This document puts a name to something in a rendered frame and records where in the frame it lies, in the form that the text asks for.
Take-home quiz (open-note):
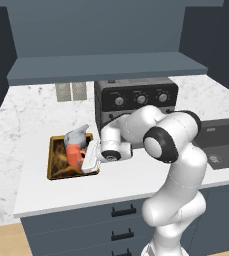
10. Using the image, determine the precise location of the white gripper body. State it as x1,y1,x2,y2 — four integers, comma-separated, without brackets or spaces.
81,139,102,174

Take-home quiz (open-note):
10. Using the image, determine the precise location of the brown wooden tray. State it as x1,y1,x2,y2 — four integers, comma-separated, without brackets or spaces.
46,132,101,181

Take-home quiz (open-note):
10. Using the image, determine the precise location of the round silver oven knob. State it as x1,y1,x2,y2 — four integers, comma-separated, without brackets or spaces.
114,96,126,107
157,92,169,104
135,94,147,106

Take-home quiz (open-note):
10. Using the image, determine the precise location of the blue-grey drawer front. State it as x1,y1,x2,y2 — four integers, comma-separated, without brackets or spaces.
79,241,154,256
20,197,154,237
25,218,159,256

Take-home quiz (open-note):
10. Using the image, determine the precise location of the dark grey toaster oven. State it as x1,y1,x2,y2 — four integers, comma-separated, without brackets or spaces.
93,77,180,150

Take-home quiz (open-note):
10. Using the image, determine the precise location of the dark grey sink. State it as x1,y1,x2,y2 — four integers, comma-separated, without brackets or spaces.
192,117,229,171

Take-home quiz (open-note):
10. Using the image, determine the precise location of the blue-grey base cupboard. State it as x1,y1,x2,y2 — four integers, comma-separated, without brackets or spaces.
187,182,229,256

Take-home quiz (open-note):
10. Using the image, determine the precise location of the black drawer handle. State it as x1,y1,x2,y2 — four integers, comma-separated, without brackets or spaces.
111,247,134,256
110,204,137,218
110,228,135,242

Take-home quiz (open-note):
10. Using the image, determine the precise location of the grey wall outlet plate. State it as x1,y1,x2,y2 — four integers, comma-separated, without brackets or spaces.
54,82,72,103
71,81,88,101

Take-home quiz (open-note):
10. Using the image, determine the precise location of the blue-grey wall cabinet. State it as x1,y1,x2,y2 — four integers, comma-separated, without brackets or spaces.
6,0,226,87

